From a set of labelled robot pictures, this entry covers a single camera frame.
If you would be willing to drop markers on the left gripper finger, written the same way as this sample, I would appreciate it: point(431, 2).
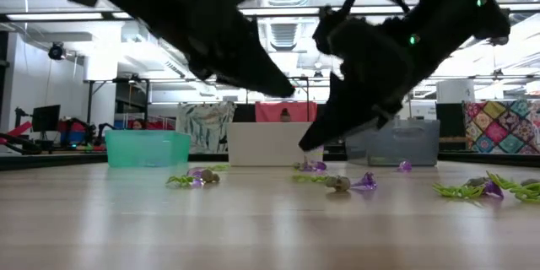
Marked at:
point(261, 76)

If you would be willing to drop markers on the black vertical post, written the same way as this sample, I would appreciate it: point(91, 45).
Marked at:
point(3, 71)

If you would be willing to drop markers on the purple toys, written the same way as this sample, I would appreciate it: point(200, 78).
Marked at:
point(404, 165)

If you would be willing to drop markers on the black horizontal rail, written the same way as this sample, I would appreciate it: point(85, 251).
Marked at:
point(105, 80)

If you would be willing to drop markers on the black partition panel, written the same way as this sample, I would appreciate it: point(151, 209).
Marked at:
point(244, 113)
point(450, 120)

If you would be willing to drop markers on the white building column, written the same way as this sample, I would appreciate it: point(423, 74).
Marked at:
point(455, 90)
point(100, 88)

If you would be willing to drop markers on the red hanging cloth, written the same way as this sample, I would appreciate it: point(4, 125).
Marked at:
point(270, 111)

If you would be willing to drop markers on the small grey plastic skull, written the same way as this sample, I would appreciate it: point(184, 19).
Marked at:
point(338, 183)
point(206, 175)
point(216, 177)
point(530, 182)
point(476, 181)
point(297, 165)

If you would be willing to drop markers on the leaf print cloth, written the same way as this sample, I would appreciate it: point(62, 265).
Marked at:
point(206, 126)

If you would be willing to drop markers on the white plastic bin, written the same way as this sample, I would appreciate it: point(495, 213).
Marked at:
point(266, 145)

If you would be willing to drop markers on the black ceiling spotlight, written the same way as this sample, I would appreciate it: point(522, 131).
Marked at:
point(57, 52)

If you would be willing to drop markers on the black beam with light strips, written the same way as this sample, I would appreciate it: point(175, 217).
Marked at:
point(55, 16)

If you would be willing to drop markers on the red robot part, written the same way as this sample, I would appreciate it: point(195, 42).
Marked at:
point(19, 128)

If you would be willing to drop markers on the grey translucent plastic bin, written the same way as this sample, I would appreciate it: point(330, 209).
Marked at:
point(405, 143)

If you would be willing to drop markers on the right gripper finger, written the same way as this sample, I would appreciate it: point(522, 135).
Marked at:
point(346, 114)

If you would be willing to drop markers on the teal plastic bin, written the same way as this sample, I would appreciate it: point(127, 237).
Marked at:
point(145, 149)

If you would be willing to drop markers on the silver ceiling duct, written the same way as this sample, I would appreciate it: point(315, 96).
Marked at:
point(284, 34)

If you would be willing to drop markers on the black computer monitor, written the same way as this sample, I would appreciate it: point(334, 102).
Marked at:
point(46, 118)

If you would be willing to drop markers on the colourful patchwork quilt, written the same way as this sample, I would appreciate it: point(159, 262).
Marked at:
point(502, 126)

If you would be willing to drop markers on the person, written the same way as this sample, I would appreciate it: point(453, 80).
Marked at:
point(137, 124)
point(285, 115)

